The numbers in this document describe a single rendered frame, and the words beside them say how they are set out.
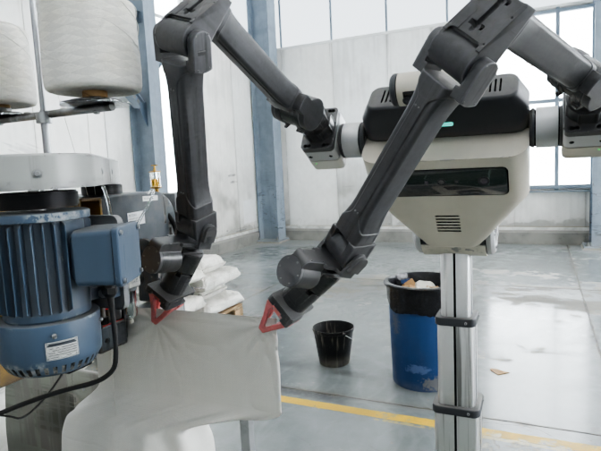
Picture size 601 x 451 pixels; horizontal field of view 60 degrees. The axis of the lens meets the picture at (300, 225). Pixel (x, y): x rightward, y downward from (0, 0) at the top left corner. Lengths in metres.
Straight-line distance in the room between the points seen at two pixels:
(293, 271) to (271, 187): 8.90
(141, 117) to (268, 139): 3.23
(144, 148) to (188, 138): 6.21
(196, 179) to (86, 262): 0.31
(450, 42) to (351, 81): 8.71
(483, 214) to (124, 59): 0.88
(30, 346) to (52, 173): 0.26
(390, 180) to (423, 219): 0.54
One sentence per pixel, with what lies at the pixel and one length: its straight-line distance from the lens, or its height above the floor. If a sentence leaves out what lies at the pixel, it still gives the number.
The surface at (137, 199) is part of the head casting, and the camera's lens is 1.24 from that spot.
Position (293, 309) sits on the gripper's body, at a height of 1.11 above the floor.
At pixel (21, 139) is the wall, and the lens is 6.13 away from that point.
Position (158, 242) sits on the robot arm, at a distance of 1.06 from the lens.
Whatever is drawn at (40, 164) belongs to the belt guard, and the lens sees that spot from 0.82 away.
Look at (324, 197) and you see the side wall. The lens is 9.61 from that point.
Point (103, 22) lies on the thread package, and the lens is 0.96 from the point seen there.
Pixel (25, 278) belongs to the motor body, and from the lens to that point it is 0.85.
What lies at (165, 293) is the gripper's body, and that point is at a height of 1.13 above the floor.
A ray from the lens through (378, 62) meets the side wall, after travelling 9.39.
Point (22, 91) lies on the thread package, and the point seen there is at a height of 1.55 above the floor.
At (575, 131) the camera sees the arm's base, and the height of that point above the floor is 1.42.
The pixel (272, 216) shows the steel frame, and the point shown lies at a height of 0.47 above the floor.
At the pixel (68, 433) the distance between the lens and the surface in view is 1.44.
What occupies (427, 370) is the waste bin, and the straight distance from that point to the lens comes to 3.29.
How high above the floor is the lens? 1.38
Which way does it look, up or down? 6 degrees down
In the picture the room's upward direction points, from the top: 3 degrees counter-clockwise
